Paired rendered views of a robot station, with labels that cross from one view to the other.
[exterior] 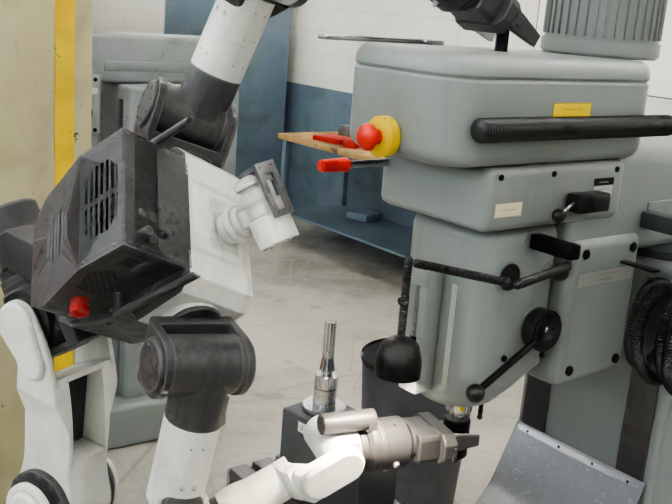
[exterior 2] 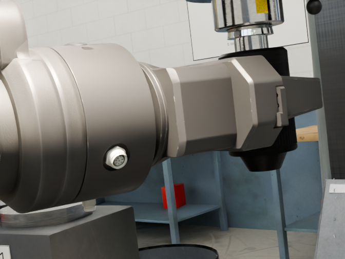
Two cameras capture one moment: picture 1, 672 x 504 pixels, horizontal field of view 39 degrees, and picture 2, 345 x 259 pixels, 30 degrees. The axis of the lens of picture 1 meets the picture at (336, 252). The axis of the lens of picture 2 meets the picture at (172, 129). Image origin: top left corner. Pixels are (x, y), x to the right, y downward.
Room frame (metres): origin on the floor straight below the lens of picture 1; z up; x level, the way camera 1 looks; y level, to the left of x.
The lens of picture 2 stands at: (1.10, -0.11, 1.24)
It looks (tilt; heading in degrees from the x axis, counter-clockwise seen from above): 3 degrees down; 351
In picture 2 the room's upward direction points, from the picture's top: 7 degrees counter-clockwise
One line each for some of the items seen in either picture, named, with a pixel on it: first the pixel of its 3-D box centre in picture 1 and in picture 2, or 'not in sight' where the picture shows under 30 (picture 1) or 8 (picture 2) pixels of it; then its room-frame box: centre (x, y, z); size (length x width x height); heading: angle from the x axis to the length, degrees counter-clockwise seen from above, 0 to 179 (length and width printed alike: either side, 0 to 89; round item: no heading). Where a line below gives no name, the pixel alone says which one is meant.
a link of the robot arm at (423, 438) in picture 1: (409, 441); (144, 118); (1.49, -0.15, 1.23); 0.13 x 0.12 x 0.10; 24
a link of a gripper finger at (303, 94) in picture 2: (464, 442); (288, 97); (1.50, -0.25, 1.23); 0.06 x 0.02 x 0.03; 114
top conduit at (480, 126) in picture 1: (580, 127); not in sight; (1.43, -0.35, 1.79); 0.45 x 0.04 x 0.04; 129
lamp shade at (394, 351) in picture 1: (399, 355); not in sight; (1.36, -0.11, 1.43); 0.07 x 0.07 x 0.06
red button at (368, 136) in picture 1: (370, 136); not in sight; (1.37, -0.04, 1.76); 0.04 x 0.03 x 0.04; 39
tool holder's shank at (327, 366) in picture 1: (328, 347); not in sight; (1.79, 0.00, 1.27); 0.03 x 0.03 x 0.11
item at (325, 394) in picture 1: (325, 390); not in sight; (1.79, 0.00, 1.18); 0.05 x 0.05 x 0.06
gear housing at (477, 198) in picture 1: (503, 180); not in sight; (1.55, -0.27, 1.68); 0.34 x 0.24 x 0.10; 129
